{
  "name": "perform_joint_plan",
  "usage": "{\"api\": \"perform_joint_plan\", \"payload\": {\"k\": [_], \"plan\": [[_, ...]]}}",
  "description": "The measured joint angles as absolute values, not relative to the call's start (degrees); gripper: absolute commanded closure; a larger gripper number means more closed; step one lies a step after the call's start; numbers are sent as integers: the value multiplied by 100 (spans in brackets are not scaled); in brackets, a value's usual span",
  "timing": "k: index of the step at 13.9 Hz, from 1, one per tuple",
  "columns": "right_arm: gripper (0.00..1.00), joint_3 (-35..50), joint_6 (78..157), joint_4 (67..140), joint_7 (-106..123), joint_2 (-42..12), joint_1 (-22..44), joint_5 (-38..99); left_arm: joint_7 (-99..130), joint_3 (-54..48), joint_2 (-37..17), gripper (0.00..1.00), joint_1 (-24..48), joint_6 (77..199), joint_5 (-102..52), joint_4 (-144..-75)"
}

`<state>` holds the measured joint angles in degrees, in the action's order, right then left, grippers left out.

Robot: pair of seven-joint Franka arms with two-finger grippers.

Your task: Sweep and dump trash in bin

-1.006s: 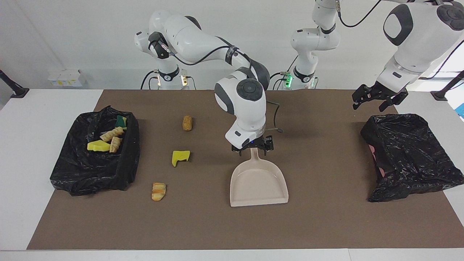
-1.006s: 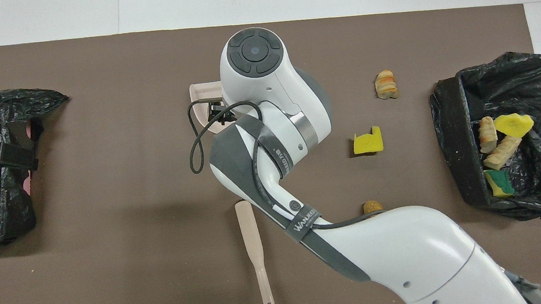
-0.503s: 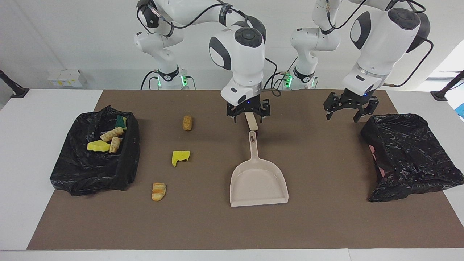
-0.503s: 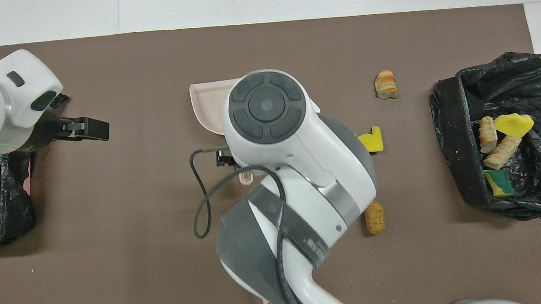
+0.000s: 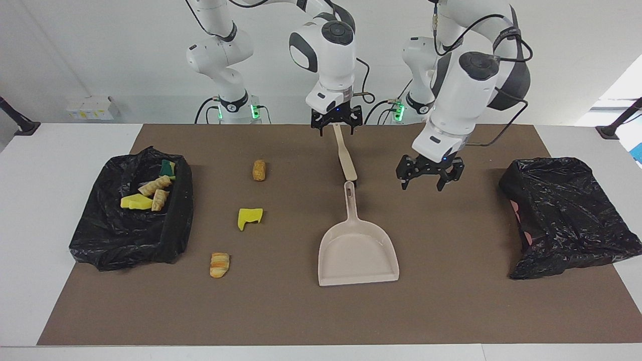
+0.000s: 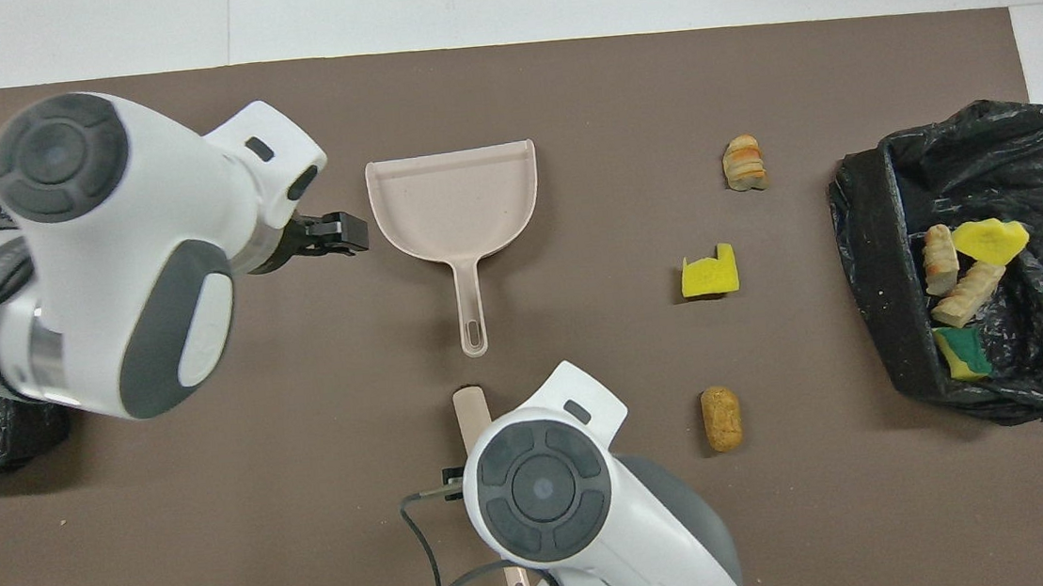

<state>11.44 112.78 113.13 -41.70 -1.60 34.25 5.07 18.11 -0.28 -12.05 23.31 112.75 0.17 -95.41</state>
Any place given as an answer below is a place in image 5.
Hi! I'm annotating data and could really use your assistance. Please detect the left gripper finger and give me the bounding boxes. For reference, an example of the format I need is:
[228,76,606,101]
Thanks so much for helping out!
[436,159,465,192]
[395,156,419,191]

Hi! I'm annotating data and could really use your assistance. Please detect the beige hand brush black bristles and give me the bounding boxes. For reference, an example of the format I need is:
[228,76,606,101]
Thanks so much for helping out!
[333,124,358,189]

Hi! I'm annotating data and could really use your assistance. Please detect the beige plastic dustpan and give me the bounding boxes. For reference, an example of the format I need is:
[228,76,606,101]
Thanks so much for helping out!
[317,181,400,287]

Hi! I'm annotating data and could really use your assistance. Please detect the notched yellow sponge piece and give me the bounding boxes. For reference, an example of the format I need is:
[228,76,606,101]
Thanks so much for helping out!
[238,208,264,232]

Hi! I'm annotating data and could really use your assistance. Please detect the pale bread piece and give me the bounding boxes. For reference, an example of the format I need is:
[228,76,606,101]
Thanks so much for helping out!
[138,175,173,197]

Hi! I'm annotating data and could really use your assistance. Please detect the large yellow sponge piece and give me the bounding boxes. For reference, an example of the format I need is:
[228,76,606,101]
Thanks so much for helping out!
[120,194,154,210]

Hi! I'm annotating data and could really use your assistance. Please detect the black-bagged pink trash bin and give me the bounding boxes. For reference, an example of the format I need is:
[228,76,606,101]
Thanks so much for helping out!
[499,157,642,280]

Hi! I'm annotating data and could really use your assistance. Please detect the brown table mat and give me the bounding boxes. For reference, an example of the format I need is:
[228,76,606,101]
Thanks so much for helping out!
[38,124,642,346]

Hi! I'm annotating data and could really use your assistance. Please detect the black base power cable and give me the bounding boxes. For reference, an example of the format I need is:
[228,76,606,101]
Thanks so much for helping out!
[195,97,222,124]
[364,75,414,124]

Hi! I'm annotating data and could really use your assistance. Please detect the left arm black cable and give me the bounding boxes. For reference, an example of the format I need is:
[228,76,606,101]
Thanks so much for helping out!
[431,0,533,147]

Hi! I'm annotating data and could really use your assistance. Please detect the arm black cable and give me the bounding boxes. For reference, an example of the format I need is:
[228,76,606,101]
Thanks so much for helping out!
[185,0,377,105]
[431,0,533,147]

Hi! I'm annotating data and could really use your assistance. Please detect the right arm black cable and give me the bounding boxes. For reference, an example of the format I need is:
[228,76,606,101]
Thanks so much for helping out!
[185,0,377,105]

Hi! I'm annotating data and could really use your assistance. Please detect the black camera post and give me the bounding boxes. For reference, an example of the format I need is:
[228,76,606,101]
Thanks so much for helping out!
[595,97,642,140]
[0,95,42,136]

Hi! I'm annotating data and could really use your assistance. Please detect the white wall socket box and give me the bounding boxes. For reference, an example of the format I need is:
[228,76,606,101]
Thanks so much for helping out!
[66,95,122,120]

